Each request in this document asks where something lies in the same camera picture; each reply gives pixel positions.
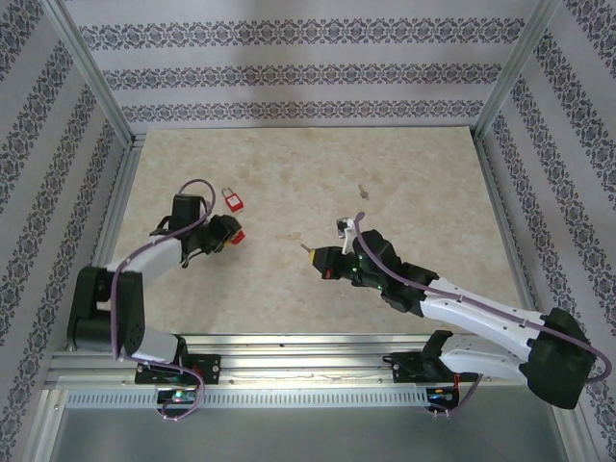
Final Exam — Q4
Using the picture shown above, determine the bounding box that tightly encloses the perforated metal cable tray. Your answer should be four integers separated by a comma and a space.
64, 387, 466, 409

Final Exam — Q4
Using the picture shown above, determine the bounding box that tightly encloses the grey metal panel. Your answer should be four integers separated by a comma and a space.
47, 406, 574, 462

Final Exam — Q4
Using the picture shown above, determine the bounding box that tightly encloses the aluminium corner post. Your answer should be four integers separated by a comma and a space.
45, 0, 139, 148
474, 0, 564, 141

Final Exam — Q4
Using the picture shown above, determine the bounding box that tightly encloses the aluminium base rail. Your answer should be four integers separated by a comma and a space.
47, 331, 540, 387

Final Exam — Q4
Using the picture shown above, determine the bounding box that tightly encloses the aluminium side rail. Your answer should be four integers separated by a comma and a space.
89, 137, 143, 275
474, 134, 545, 314

